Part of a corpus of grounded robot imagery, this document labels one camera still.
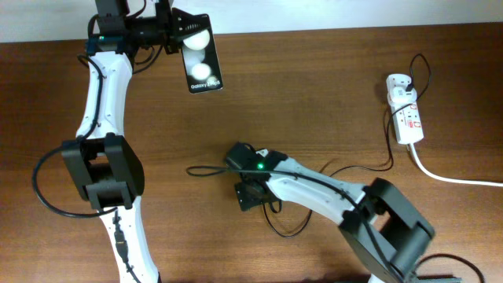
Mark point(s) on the black Samsung Galaxy flip phone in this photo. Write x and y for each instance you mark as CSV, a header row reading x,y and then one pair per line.
x,y
200,57

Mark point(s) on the white USB charger adapter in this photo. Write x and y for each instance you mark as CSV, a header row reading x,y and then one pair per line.
x,y
400,96

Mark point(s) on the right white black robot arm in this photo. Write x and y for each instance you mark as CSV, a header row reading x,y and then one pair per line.
x,y
385,231

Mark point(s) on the white power strip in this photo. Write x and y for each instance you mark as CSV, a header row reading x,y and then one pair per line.
x,y
408,127

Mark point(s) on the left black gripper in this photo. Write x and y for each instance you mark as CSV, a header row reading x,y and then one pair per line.
x,y
170,25

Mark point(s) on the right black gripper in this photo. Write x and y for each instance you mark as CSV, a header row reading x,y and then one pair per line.
x,y
247,198

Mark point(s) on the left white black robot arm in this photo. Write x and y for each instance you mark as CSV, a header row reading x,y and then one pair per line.
x,y
104,168

